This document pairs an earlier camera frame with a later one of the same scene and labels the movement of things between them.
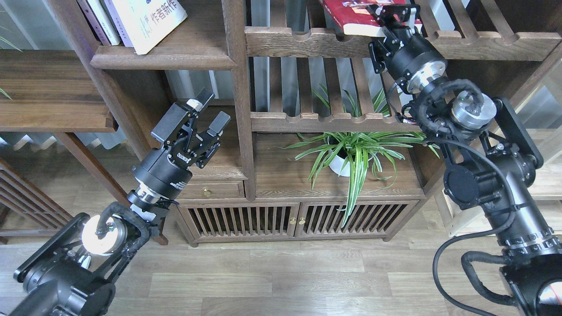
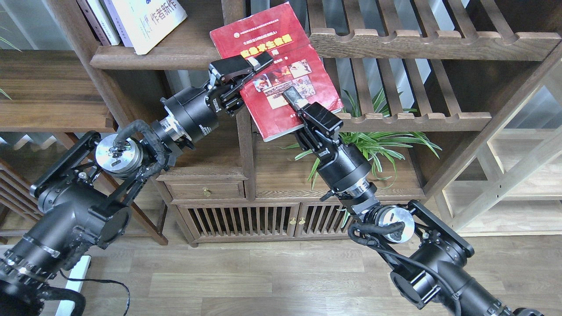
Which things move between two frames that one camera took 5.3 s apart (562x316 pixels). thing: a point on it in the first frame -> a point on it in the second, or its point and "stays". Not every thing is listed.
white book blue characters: x=146 y=22 stays
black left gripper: x=162 y=174 -> x=196 y=109
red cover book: x=357 y=19 -> x=279 y=30
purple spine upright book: x=104 y=39 stays
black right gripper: x=404 y=55 -> x=344 y=168
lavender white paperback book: x=118 y=23 stays
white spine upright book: x=106 y=21 stays
